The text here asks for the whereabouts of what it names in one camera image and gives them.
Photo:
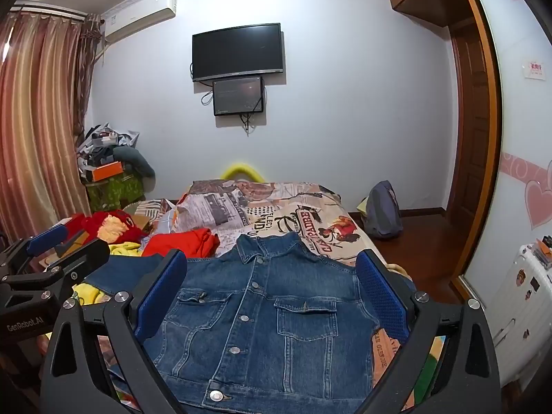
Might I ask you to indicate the blue denim jeans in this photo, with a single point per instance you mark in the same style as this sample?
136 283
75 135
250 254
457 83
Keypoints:
267 310

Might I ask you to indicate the large black wall television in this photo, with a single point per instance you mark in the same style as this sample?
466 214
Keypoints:
237 51

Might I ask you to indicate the red and white door label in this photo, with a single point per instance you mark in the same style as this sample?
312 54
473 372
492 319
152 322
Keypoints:
537 68

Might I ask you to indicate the white suitcase with stickers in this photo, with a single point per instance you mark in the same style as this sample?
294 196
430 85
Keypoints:
524 293

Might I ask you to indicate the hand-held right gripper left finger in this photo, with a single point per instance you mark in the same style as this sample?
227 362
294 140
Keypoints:
160 295

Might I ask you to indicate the red and cream plush cloth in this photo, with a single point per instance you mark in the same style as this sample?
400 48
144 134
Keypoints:
97 224

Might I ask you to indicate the dark grey cushion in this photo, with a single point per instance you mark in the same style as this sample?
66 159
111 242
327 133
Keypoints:
136 159

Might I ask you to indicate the white wardrobe sliding door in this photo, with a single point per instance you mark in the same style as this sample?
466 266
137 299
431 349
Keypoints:
517 129

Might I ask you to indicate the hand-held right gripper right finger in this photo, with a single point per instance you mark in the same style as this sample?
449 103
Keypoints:
381 295

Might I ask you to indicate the white air conditioner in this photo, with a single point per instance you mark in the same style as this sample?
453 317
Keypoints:
138 17

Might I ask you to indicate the yellow garment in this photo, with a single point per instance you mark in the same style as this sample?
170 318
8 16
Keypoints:
125 249

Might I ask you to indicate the brown wooden door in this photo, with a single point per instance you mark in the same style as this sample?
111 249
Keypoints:
468 129

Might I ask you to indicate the yellow bag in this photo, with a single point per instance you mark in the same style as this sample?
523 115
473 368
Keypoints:
362 205

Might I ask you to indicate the striped pink curtain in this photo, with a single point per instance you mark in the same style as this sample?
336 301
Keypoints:
39 129

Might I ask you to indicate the pile of assorted clutter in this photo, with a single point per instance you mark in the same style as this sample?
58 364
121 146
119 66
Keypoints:
101 140

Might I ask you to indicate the grey backpack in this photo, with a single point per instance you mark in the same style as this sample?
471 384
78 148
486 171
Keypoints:
383 211

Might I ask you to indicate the orange box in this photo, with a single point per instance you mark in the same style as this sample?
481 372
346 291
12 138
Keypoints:
107 171

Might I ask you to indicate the small black wall monitor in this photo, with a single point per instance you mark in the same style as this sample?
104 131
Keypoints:
238 96

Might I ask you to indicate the green patterned cloth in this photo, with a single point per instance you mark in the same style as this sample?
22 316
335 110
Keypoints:
114 192

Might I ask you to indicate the red garment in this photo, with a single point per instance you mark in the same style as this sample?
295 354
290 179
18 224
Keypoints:
185 243

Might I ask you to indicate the lilac grey garment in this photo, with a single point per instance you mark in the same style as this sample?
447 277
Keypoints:
211 213

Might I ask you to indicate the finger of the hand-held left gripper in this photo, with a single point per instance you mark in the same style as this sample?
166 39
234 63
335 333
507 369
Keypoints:
47 237
84 253

